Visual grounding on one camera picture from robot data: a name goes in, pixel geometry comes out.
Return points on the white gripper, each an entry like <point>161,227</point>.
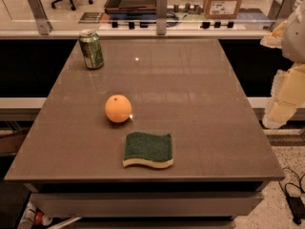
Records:
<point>294,37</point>

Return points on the green and yellow sponge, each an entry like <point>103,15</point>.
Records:
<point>155,151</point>

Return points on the green soda can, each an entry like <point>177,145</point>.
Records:
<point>91,48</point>

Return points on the cardboard box with label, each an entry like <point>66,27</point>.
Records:
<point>221,9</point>

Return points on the orange fruit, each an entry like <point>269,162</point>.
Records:
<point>118,108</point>

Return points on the grey table drawer unit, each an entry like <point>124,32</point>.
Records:
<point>151,205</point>

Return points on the right metal railing post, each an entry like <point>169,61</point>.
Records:
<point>280,11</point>

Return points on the black power adapter with cable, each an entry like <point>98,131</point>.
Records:
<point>293,189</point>

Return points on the left metal railing post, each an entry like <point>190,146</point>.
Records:
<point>42,22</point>

